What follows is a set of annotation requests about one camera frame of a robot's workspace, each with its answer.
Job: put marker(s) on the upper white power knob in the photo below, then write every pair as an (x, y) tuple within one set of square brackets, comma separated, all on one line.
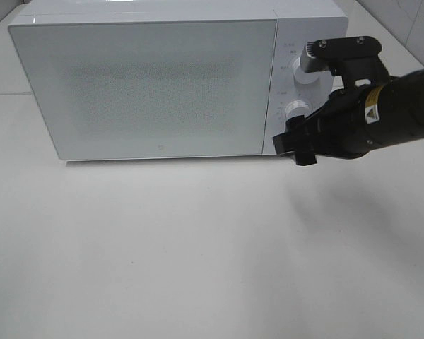
[(305, 79)]

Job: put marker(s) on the white microwave oven body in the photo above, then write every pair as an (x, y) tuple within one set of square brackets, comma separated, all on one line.
[(297, 22)]

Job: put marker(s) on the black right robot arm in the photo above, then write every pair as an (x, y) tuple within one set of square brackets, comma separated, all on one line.
[(373, 110)]

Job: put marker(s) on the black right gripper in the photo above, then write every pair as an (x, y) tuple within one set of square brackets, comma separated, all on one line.
[(338, 129)]

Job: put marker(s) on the white timer knob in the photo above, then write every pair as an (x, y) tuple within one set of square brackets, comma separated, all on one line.
[(297, 108)]

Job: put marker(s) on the white microwave door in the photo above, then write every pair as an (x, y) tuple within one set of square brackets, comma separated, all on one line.
[(149, 90)]

